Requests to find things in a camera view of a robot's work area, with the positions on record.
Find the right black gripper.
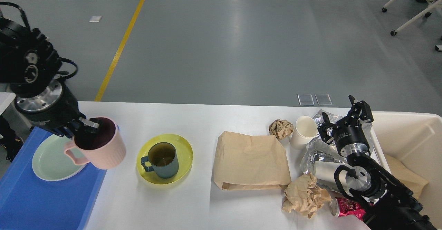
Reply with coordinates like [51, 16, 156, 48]
[318, 95, 374, 157]

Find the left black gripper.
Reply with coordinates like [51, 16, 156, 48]
[15, 79, 104, 139]

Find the pink mug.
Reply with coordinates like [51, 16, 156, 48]
[64, 117, 126, 169]

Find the teal mug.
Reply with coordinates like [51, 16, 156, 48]
[140, 142, 179, 179]

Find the yellow plate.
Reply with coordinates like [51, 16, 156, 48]
[136, 134, 194, 185]

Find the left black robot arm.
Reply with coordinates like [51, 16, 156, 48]
[0, 2, 104, 141]

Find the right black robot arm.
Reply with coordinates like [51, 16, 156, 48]
[318, 95, 435, 230]

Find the right clear floor plate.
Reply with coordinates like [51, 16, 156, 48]
[315, 94, 333, 106]

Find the clear floor plate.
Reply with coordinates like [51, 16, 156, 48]
[297, 94, 315, 106]
[315, 94, 333, 106]

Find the silver foil bag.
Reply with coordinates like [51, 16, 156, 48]
[300, 122, 379, 193]

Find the light green plate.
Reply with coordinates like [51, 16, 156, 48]
[32, 135, 86, 181]

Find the left clear floor plate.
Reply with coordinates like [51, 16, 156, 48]
[297, 94, 315, 106]

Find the lying white paper cup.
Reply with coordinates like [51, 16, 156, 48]
[313, 161, 350, 183]

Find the small crumpled brown paper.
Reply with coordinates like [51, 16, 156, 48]
[268, 119, 294, 140]

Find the person in dark clothes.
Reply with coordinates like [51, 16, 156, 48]
[0, 115, 24, 162]

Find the white side table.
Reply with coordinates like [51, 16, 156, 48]
[0, 92, 33, 131]

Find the beige plastic bin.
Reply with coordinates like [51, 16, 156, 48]
[372, 112, 442, 229]

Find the crushed red can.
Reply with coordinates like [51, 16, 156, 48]
[329, 198, 366, 221]

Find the large crumpled brown paper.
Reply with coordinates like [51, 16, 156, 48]
[281, 172, 332, 219]

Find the blue plastic tray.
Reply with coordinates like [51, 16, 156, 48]
[0, 128, 106, 230]

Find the brown paper in bin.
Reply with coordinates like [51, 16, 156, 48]
[385, 155, 429, 200]

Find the flat brown paper bag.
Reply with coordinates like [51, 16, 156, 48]
[213, 131, 292, 191]

